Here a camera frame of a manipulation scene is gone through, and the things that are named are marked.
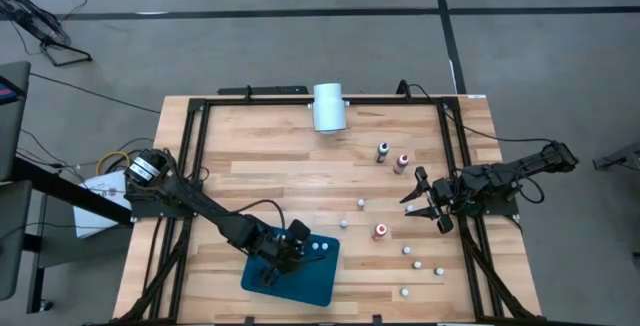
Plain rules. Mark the small dropper bottle blue label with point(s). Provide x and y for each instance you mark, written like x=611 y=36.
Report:
x=344 y=224

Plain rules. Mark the large black food coloring bottle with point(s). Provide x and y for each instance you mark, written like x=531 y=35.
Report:
x=382 y=152

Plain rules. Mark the black floor stand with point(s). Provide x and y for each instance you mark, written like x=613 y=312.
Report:
x=30 y=16

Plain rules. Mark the large red food coloring bottle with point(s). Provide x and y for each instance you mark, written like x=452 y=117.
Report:
x=401 y=163

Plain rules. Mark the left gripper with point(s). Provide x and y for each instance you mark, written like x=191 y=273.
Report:
x=280 y=248

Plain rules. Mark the black stand foot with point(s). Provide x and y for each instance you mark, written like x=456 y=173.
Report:
x=620 y=157

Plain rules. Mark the white paper sheet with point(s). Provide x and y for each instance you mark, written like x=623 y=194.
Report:
x=95 y=218

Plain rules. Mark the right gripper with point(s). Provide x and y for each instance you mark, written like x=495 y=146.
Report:
x=445 y=193

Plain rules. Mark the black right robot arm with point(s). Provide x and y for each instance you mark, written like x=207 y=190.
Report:
x=525 y=166

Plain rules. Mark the black power strip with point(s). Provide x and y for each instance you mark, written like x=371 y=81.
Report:
x=265 y=90

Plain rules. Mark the black desk beam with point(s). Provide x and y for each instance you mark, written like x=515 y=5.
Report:
x=65 y=188

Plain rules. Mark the small dropper bottle white label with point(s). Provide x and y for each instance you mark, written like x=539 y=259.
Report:
x=410 y=208
x=361 y=202

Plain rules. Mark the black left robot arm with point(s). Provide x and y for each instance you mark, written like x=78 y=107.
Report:
x=200 y=206

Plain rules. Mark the blue plastic bin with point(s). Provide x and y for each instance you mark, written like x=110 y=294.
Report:
x=310 y=286

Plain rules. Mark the black aluminium table frame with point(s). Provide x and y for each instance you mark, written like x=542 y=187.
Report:
x=280 y=101

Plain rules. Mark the large orange food coloring bottle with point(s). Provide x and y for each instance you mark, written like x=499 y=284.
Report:
x=380 y=231

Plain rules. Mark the grey desk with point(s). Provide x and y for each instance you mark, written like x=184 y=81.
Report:
x=12 y=126

